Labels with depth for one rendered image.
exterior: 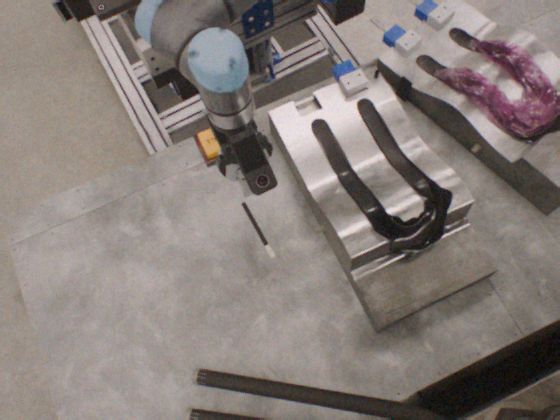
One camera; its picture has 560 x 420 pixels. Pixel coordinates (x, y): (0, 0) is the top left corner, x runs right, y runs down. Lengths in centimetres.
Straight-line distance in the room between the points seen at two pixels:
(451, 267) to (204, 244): 50
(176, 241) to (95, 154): 116
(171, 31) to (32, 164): 163
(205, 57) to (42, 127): 174
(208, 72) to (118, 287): 59
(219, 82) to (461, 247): 60
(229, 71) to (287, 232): 50
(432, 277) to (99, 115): 165
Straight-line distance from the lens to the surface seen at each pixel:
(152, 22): 79
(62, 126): 237
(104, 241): 119
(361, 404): 96
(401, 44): 126
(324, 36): 211
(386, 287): 104
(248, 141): 85
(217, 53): 71
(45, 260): 123
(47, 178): 228
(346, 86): 114
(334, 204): 102
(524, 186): 120
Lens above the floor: 186
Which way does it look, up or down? 69 degrees down
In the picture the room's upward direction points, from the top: 7 degrees counter-clockwise
